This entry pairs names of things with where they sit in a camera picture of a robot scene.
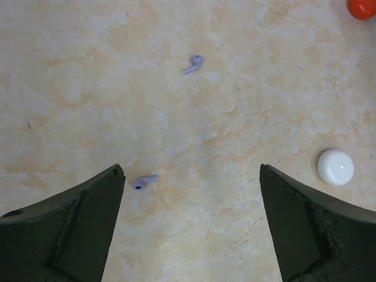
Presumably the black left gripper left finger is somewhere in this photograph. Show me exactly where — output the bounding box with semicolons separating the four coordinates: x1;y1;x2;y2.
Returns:
1;164;125;281

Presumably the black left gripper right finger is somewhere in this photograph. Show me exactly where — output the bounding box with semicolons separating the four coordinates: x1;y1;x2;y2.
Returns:
260;164;375;281

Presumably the white round charging case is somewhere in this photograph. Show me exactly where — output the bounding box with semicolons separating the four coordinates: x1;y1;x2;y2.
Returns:
317;149;355;186

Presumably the orange round charging case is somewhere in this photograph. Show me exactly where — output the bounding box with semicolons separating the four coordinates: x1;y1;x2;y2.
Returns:
347;0;376;20

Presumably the purple earbud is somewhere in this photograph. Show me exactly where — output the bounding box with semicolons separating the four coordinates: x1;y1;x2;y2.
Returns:
132;175;159;191
182;55;204;75

